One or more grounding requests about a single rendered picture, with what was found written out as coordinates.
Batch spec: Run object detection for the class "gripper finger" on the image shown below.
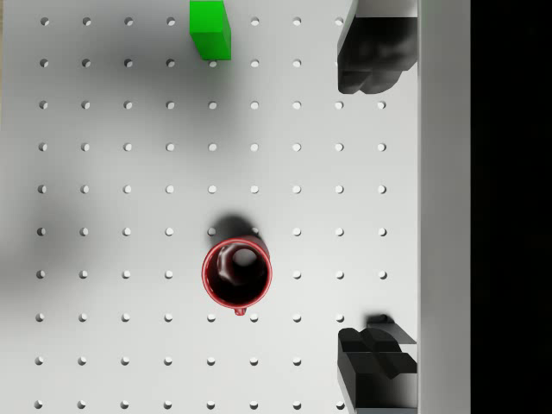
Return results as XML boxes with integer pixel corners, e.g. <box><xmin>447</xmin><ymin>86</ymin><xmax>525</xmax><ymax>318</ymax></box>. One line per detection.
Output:
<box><xmin>336</xmin><ymin>313</ymin><xmax>419</xmax><ymax>411</ymax></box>
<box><xmin>336</xmin><ymin>16</ymin><xmax>419</xmax><ymax>96</ymax></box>

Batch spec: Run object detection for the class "red mug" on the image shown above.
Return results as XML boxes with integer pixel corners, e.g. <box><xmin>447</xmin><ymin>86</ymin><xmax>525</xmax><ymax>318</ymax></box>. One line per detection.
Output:
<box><xmin>201</xmin><ymin>235</ymin><xmax>274</xmax><ymax>317</ymax></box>

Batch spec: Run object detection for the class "green block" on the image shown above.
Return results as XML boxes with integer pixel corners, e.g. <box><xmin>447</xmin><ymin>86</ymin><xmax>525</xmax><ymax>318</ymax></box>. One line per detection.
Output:
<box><xmin>189</xmin><ymin>0</ymin><xmax>233</xmax><ymax>61</ymax></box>

